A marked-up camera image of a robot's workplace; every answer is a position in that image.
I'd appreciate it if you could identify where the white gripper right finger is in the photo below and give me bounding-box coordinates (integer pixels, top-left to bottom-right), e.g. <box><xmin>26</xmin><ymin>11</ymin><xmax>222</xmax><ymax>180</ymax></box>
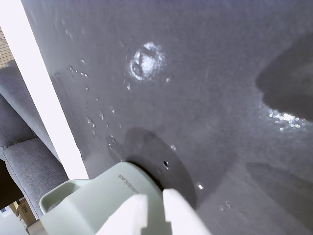
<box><xmin>162</xmin><ymin>188</ymin><xmax>212</xmax><ymax>235</ymax></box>

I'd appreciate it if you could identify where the pale green insulated mug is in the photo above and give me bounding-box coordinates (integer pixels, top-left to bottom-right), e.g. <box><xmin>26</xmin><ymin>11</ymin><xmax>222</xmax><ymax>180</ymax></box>
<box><xmin>39</xmin><ymin>161</ymin><xmax>164</xmax><ymax>235</ymax></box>

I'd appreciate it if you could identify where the grey fabric sofa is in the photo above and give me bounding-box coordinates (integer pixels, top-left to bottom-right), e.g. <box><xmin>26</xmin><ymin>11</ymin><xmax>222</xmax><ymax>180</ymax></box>
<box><xmin>0</xmin><ymin>60</ymin><xmax>69</xmax><ymax>221</ymax></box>

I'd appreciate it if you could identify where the black table mat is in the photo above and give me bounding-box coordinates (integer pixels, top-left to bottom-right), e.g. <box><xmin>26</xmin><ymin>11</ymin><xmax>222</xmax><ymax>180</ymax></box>
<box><xmin>21</xmin><ymin>0</ymin><xmax>313</xmax><ymax>235</ymax></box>

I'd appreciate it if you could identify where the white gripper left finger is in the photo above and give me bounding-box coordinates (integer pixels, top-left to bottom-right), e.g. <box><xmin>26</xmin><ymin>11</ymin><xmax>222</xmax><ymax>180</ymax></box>
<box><xmin>96</xmin><ymin>193</ymin><xmax>150</xmax><ymax>235</ymax></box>

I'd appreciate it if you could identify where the brown cardboard box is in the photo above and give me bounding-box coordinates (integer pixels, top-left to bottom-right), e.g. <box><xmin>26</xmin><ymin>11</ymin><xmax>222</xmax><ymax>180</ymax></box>
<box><xmin>14</xmin><ymin>198</ymin><xmax>37</xmax><ymax>225</ymax></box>

